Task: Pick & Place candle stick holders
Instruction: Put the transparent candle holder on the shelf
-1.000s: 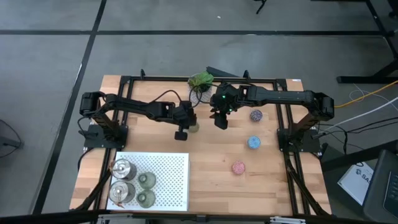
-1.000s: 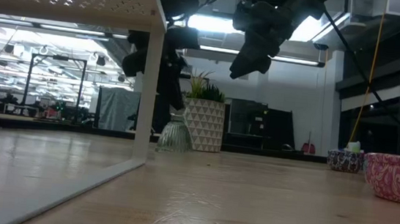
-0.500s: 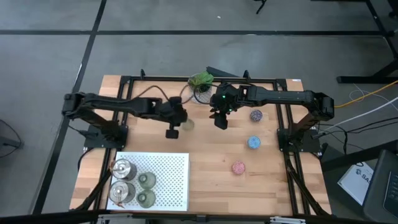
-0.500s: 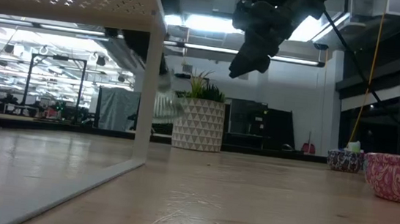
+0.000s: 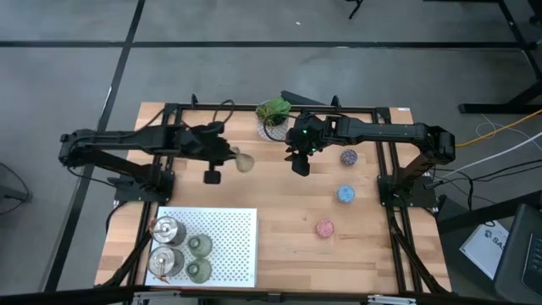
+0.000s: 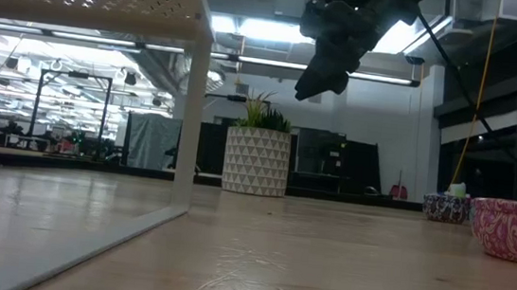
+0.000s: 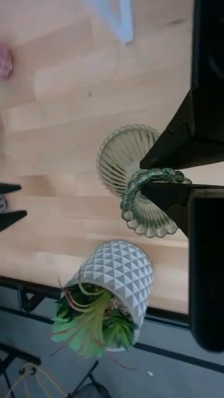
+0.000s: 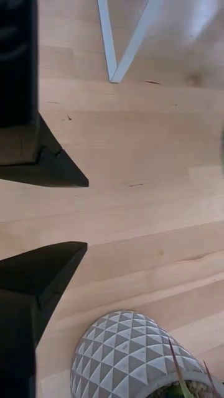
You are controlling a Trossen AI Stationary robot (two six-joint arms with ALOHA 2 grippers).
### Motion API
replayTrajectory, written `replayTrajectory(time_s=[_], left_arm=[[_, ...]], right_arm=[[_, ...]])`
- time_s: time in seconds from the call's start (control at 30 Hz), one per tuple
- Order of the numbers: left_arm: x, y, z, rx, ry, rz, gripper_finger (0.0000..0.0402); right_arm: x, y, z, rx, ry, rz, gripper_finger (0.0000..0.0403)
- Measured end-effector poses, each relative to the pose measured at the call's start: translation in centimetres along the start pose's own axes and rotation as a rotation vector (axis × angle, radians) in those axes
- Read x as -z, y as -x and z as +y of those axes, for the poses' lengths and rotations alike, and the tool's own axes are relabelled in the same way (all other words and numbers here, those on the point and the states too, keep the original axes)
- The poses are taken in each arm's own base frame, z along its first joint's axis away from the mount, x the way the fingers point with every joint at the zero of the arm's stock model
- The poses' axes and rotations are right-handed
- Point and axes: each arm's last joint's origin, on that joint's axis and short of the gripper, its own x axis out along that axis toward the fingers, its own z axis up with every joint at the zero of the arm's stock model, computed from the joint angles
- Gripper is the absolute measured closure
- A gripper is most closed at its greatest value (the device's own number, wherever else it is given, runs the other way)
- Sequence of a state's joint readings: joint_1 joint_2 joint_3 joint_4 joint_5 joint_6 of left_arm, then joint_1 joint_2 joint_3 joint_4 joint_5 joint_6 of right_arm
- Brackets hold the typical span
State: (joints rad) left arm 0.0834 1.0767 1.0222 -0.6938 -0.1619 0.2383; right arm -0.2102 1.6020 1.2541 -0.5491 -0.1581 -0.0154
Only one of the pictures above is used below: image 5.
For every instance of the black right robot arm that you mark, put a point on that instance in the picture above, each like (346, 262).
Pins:
(381, 129)

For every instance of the silver metal bracket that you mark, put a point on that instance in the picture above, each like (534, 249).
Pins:
(144, 300)
(389, 301)

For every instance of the black desk leg frame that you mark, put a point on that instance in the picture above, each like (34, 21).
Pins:
(499, 108)

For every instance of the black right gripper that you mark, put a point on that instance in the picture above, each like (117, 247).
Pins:
(311, 135)

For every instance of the white perforated metal shelf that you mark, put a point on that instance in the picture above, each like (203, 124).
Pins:
(237, 245)

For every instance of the black wedge panel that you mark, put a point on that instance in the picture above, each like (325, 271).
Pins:
(296, 98)

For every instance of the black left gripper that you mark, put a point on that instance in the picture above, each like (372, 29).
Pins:
(203, 144)

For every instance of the white printed booklet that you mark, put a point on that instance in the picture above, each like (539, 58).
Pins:
(482, 250)

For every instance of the potted plant patterned white pot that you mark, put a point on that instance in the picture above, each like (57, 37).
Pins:
(273, 111)

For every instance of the black crossbar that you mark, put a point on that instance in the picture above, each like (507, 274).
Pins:
(63, 296)

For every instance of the silver jar candle holder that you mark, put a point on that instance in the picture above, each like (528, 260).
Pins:
(169, 232)
(166, 262)

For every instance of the black laptop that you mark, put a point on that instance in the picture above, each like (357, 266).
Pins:
(516, 254)

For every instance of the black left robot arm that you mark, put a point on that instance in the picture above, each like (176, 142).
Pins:
(118, 137)

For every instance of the blue grey chair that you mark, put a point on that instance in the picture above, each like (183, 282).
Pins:
(10, 190)

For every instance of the pink ball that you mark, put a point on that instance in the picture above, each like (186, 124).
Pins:
(324, 228)

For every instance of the black stand leg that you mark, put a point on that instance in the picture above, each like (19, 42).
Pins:
(356, 8)

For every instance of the blue ball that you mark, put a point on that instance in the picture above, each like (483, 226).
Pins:
(346, 194)

